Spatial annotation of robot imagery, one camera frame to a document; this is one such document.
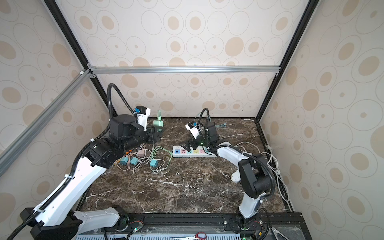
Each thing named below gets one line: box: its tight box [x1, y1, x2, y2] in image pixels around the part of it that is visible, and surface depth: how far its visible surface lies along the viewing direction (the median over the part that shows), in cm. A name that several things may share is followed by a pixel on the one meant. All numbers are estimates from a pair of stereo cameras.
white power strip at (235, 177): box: [231, 169, 241, 183], surface depth 89 cm
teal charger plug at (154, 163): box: [150, 159, 159, 168], surface depth 94 cm
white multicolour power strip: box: [172, 145, 218, 158], surface depth 99 cm
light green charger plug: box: [153, 110, 164, 132], surface depth 64 cm
